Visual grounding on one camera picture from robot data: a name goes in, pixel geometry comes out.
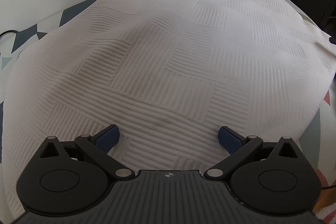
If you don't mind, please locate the white ribbed cloth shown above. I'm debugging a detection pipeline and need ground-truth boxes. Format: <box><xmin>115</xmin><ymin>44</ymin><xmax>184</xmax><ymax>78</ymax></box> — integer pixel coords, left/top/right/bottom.
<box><xmin>0</xmin><ymin>0</ymin><xmax>332</xmax><ymax>216</ymax></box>

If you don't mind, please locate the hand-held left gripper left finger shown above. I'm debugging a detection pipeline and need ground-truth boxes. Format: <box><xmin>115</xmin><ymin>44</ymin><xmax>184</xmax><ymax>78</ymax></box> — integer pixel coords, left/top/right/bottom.
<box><xmin>39</xmin><ymin>125</ymin><xmax>135</xmax><ymax>180</ymax></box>

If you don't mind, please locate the geometric teal white tablecloth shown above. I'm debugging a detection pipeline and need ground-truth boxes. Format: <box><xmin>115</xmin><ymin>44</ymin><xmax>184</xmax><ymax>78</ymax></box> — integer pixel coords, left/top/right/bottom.
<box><xmin>0</xmin><ymin>0</ymin><xmax>336</xmax><ymax>188</ymax></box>

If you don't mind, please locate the black cable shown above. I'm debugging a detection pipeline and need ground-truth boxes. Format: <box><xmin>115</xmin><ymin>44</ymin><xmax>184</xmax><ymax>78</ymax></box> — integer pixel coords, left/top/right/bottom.
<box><xmin>0</xmin><ymin>30</ymin><xmax>18</xmax><ymax>42</ymax></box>

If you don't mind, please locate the pink rug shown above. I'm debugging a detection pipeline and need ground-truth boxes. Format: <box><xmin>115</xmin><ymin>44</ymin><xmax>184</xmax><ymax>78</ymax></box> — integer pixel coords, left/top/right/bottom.
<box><xmin>312</xmin><ymin>168</ymin><xmax>336</xmax><ymax>224</ymax></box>

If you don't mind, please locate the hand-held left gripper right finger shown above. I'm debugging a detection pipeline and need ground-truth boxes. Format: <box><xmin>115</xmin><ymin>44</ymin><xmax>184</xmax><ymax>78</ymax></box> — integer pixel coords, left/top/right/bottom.
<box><xmin>203</xmin><ymin>126</ymin><xmax>298</xmax><ymax>180</ymax></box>

